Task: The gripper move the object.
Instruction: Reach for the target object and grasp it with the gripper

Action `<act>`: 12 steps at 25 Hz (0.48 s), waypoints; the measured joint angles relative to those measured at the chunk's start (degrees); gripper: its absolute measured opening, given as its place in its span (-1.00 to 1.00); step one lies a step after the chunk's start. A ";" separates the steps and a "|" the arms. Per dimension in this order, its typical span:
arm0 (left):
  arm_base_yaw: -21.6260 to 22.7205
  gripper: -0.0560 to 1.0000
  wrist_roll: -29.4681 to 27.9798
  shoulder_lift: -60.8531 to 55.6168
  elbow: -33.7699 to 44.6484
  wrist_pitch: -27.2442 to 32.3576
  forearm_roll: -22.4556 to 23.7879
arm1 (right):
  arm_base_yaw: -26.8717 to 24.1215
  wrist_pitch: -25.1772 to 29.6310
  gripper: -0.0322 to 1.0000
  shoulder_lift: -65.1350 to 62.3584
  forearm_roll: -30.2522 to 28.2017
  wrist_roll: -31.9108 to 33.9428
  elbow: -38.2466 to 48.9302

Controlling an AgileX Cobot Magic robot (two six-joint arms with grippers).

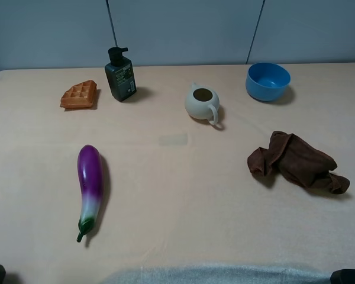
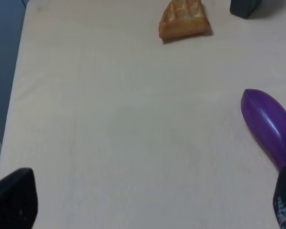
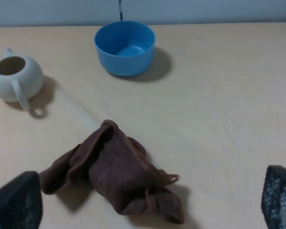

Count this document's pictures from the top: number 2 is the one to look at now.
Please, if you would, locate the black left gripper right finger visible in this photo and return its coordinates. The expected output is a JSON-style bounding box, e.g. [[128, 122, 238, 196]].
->
[[273, 167, 286, 229]]

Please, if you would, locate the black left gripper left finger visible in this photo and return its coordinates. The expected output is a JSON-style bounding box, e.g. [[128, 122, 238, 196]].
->
[[0, 167, 38, 229]]

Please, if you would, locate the purple toy eggplant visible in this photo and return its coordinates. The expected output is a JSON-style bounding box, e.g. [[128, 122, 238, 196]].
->
[[241, 89, 286, 170]]

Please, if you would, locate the dark green pump bottle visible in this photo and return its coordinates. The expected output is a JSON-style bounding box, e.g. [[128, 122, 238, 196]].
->
[[230, 0, 261, 19]]

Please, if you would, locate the orange toy waffle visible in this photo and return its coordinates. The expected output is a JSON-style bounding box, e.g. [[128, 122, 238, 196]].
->
[[159, 0, 211, 41]]

